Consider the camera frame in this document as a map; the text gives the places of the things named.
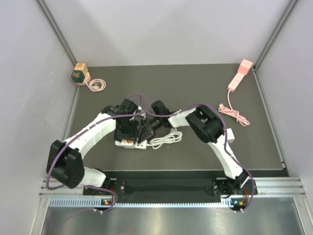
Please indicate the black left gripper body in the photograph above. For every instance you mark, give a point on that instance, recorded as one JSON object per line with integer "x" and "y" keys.
{"x": 128, "y": 131}

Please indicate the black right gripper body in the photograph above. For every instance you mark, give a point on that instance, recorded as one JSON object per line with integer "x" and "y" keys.
{"x": 154, "y": 124}

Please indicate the white power strip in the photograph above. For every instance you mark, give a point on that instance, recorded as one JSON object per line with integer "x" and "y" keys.
{"x": 140, "y": 146}

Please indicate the white tiger cube plug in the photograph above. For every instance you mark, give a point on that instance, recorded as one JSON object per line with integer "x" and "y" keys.
{"x": 127, "y": 144}

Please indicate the green wooden hexagon socket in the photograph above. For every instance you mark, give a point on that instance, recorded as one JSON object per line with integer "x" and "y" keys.
{"x": 80, "y": 74}

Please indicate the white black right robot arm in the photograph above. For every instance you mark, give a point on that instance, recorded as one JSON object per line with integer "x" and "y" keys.
{"x": 210, "y": 128}

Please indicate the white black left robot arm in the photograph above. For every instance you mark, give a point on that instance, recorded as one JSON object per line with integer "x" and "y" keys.
{"x": 65, "y": 161}

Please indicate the white cube adapter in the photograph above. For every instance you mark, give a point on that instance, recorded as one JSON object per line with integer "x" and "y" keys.
{"x": 230, "y": 136}

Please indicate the pink power strip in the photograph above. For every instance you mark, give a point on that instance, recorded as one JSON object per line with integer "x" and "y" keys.
{"x": 235, "y": 82}

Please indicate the pink cube adapter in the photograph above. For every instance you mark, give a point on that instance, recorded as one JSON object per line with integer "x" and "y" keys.
{"x": 244, "y": 67}

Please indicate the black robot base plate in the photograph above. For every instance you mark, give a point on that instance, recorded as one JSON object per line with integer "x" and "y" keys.
{"x": 175, "y": 186}

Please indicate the grey cable duct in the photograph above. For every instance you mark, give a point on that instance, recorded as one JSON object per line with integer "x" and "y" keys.
{"x": 100, "y": 203}

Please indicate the aluminium frame rail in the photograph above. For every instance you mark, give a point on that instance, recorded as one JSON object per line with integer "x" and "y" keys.
{"x": 266, "y": 187}

